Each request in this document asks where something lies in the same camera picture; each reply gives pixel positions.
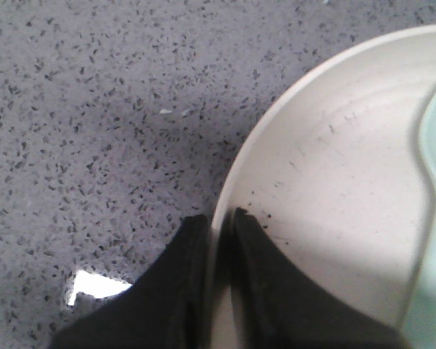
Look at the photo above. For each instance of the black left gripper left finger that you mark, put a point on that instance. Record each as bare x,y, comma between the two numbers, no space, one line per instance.
162,309

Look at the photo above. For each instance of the cream round plastic plate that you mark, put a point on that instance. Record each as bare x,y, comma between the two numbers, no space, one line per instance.
333,173

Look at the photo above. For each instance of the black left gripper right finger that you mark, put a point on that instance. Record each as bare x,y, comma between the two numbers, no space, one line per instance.
284,308

